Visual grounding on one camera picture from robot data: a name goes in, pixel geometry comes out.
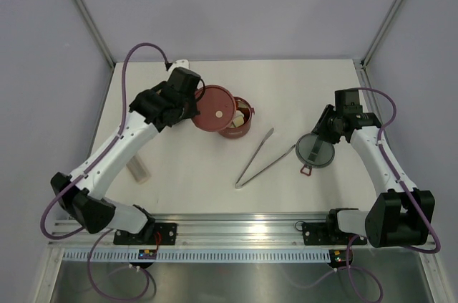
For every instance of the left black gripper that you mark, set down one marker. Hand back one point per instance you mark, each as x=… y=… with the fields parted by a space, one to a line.
x=193 y=112

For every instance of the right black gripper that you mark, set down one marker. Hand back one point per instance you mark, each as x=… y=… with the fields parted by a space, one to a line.
x=320 y=127

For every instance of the grey transparent lid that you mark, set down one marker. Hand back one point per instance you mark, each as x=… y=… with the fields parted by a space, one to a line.
x=313 y=153

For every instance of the red round lid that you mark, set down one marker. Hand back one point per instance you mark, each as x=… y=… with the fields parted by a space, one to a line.
x=216 y=109

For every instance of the red steel lunch box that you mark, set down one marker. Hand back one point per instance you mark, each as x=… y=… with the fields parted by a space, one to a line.
x=243 y=108

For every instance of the metal food tongs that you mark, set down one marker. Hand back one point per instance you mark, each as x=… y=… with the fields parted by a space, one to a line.
x=260 y=162

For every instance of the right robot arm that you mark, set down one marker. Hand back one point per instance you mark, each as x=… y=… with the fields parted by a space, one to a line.
x=401 y=214

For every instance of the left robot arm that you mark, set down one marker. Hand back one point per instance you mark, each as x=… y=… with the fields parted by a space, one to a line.
x=82 y=193

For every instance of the clear plastic cutlery case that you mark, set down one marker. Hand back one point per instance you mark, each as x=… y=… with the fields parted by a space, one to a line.
x=137 y=169

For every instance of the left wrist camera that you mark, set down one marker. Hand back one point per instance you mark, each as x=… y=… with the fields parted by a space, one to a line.
x=184 y=63

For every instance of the right side aluminium rail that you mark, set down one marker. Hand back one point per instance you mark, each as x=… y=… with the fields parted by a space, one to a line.
x=386 y=138

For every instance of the aluminium rail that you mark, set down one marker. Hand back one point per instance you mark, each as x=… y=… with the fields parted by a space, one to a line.
x=386 y=138
x=208 y=231

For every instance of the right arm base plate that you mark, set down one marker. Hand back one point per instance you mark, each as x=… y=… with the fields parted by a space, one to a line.
x=319 y=234

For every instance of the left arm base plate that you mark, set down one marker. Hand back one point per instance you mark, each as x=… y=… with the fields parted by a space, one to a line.
x=157 y=233

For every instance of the left frame post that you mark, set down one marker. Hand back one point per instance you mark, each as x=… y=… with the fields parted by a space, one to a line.
x=94 y=32

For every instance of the frame post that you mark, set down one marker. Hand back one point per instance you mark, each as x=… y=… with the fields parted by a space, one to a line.
x=382 y=31
x=94 y=32

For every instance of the aluminium front rail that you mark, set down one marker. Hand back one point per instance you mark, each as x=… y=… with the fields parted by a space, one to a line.
x=208 y=231

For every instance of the slotted white cable duct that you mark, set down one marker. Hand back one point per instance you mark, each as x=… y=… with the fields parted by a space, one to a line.
x=213 y=256

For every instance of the right frame post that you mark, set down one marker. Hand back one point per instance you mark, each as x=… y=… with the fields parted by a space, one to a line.
x=382 y=31

